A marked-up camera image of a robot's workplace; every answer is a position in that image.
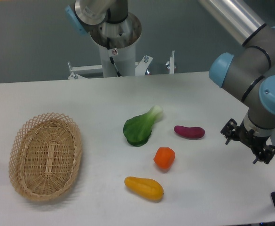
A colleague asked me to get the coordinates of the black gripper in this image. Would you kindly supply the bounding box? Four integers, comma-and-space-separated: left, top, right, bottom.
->
220, 119, 275, 164

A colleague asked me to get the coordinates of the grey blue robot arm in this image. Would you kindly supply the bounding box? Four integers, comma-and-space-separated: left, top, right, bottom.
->
65, 0, 275, 164

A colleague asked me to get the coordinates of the orange persimmon fruit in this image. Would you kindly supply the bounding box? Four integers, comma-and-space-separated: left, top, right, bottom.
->
153, 147, 175, 170

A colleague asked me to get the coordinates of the yellow papaya fruit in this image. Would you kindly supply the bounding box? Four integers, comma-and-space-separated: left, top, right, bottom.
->
124, 177, 164, 201

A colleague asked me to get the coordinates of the green bok choy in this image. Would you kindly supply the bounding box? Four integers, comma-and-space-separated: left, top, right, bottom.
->
123, 105, 163, 147

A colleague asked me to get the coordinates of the woven wicker basket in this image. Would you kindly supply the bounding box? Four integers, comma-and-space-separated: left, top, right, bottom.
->
8, 113, 83, 202

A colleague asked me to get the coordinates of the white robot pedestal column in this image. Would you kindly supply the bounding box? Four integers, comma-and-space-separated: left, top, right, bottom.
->
98, 44, 136, 78

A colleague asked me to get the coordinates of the black cable on pedestal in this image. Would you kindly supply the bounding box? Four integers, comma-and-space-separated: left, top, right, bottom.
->
106, 37, 122, 77

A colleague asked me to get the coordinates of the white metal base frame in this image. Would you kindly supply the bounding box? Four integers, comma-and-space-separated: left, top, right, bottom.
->
67, 50, 177, 80

